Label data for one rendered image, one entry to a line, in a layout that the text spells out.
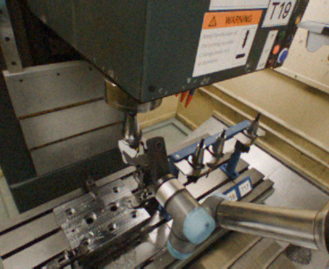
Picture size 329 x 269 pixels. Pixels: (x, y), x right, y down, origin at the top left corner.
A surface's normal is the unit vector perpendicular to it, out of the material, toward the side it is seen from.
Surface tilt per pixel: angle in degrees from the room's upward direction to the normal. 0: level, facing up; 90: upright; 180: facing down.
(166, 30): 90
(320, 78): 90
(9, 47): 90
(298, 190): 24
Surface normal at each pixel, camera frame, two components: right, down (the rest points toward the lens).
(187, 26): 0.61, 0.54
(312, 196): -0.22, -0.59
